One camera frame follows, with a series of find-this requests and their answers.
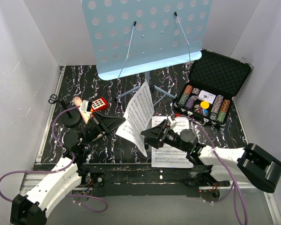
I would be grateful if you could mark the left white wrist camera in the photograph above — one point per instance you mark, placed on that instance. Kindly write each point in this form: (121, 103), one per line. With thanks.
(86, 106)

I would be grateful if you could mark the yellow dealer button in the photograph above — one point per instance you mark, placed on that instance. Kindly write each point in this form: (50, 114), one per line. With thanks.
(204, 105)

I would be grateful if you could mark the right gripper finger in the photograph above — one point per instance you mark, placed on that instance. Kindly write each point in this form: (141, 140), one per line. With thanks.
(156, 133)
(153, 142)

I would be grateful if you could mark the black poker chip case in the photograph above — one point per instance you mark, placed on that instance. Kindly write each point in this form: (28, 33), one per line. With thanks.
(216, 74)

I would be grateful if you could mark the red white chip row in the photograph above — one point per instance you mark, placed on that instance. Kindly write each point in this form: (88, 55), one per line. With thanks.
(188, 89)

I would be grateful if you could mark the black microphone stand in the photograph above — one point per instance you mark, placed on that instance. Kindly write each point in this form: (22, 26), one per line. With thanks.
(70, 117)

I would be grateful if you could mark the blue white chip row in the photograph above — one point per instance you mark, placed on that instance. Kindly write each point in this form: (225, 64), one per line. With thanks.
(216, 107)

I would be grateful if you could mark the sheet music page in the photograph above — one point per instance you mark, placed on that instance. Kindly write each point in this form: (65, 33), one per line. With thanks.
(167, 156)
(138, 114)

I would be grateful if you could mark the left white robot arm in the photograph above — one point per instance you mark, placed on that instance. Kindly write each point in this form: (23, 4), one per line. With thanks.
(35, 206)

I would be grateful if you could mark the purple chip row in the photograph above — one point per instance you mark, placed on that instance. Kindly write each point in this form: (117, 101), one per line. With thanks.
(190, 102)

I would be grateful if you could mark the left aluminium rail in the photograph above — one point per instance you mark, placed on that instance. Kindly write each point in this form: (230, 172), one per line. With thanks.
(49, 119)

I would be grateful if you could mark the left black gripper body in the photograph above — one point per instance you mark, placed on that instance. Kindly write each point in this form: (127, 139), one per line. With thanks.
(91, 132)

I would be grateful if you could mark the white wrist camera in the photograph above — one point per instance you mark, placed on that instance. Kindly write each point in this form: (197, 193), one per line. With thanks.
(172, 118)
(86, 106)

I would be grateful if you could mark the blue music stand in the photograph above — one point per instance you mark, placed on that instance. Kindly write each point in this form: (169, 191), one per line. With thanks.
(137, 36)

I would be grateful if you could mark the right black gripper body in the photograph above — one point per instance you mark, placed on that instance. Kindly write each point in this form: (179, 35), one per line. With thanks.
(172, 138)

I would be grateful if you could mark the brown chip row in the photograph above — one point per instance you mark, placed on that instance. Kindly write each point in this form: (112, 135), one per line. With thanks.
(225, 106)

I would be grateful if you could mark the green chip row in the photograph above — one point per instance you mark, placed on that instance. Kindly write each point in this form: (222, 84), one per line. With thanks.
(182, 101)

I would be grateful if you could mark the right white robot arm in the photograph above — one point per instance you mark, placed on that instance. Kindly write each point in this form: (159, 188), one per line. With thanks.
(251, 164)

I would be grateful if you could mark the pink toy microphone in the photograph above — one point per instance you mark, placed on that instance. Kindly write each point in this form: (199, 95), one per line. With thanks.
(78, 102)

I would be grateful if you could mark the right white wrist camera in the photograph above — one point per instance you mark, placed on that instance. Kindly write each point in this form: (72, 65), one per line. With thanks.
(172, 118)

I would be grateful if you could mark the white card deck box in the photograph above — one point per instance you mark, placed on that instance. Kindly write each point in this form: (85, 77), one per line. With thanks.
(206, 96)

